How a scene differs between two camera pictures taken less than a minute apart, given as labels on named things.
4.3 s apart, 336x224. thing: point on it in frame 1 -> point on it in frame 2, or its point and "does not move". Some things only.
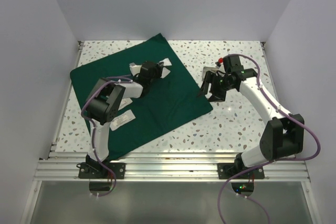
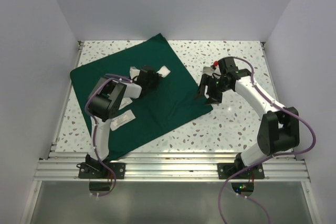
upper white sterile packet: x=124 y=102 does not move
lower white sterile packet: x=122 y=119 does not move
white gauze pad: x=167 y=62 -> x=164 y=71
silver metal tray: x=219 y=68 does not move
